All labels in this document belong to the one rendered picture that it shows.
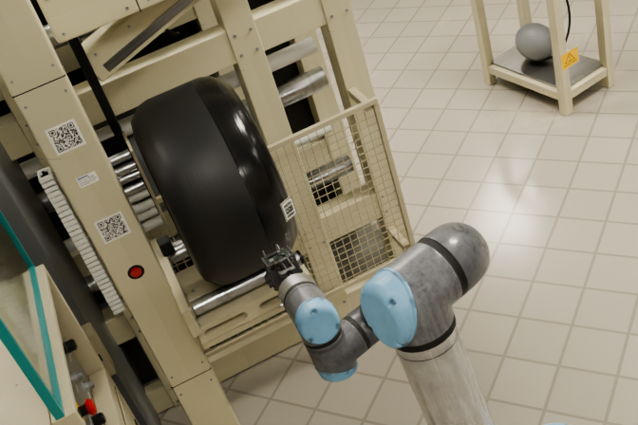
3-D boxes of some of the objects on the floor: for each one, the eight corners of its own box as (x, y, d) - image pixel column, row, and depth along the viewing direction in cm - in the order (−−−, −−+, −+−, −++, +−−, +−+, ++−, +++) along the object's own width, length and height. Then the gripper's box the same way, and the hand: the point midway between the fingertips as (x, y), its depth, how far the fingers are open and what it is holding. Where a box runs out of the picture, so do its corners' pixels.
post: (236, 508, 291) (-209, -305, 151) (225, 479, 302) (-200, -305, 161) (271, 489, 293) (-136, -329, 153) (258, 461, 304) (-132, -326, 164)
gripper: (307, 263, 193) (278, 226, 212) (271, 281, 192) (245, 242, 210) (318, 292, 197) (290, 253, 216) (283, 310, 196) (257, 269, 214)
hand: (272, 259), depth 213 cm, fingers closed
